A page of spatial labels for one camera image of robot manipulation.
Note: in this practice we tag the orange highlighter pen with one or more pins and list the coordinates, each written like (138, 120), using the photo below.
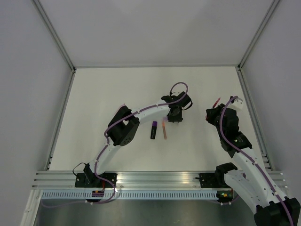
(164, 130)

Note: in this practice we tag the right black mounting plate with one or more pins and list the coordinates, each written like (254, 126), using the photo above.
(208, 180)

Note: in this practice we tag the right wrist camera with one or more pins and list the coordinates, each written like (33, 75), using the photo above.
(236, 104)

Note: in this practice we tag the aluminium frame post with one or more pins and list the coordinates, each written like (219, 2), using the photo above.
(49, 26)
(267, 17)

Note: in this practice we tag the white slotted cable duct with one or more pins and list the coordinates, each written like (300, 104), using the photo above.
(130, 195)

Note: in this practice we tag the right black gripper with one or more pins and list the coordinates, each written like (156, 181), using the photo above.
(211, 113)

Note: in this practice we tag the left aluminium frame post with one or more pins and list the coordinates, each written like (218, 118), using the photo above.
(49, 26)

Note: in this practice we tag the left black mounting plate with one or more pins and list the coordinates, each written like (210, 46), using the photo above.
(83, 182)

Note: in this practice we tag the red pen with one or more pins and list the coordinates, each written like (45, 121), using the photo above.
(216, 102)

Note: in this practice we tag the right aluminium frame post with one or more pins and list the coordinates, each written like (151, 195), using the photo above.
(267, 17)

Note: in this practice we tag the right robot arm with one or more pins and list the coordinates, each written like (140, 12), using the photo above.
(269, 204)

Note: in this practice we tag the dark purple pen cap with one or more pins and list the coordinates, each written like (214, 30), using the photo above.
(154, 123)

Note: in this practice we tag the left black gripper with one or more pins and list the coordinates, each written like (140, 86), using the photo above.
(178, 119)

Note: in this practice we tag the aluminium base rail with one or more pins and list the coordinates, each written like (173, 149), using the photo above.
(126, 180)

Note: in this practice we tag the black mounting plate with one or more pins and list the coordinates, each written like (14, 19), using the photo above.
(83, 182)
(208, 180)

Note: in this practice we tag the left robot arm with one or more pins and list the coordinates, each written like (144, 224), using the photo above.
(123, 127)

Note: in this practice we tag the black purple-tipped marker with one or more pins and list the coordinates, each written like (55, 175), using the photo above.
(153, 132)

